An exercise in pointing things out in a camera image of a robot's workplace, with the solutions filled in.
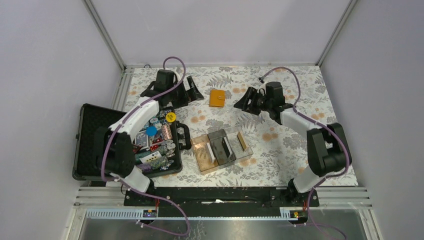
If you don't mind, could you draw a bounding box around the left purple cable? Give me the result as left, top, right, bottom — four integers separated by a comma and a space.
100, 56, 192, 237

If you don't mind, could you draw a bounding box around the purple cable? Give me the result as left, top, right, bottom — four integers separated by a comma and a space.
258, 67, 353, 240
100, 56, 192, 237

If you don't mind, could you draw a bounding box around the amber transparent card box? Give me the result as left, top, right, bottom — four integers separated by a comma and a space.
190, 134, 219, 175

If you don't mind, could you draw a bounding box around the clear transparent card box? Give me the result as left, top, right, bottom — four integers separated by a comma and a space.
224, 125, 253, 163

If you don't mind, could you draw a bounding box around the black poker chip case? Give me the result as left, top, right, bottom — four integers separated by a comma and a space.
72, 103, 192, 181

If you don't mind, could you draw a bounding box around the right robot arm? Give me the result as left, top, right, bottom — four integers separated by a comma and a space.
234, 81, 351, 206

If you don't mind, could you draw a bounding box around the smoky black card box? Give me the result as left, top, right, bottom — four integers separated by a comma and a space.
207, 129, 236, 166

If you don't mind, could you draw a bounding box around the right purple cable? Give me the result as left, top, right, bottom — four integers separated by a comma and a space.
258, 67, 353, 240

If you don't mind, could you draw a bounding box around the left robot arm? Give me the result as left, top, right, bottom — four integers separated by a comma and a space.
93, 69, 203, 206

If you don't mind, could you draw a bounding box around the blue round chip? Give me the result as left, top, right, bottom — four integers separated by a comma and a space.
145, 126, 158, 137

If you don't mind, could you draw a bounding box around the black card stack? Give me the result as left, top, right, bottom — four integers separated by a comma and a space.
222, 137, 233, 159

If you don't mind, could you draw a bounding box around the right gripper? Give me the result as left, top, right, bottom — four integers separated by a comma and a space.
233, 87, 272, 116

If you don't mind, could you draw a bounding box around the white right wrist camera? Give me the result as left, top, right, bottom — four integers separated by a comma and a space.
257, 82, 267, 95

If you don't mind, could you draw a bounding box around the floral table mat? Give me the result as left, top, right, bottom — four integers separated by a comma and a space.
117, 65, 359, 188

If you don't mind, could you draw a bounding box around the tan leather card holder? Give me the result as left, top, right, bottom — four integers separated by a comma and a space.
209, 89, 226, 108

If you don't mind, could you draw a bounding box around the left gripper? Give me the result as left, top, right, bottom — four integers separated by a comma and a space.
167, 76, 204, 109

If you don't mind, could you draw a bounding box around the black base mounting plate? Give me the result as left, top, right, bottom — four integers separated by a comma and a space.
123, 187, 320, 218

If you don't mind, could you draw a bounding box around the yellow big blind button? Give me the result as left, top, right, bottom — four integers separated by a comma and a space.
165, 111, 177, 123

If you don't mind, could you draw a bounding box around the white card stack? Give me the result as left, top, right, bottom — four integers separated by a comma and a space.
206, 142, 216, 164

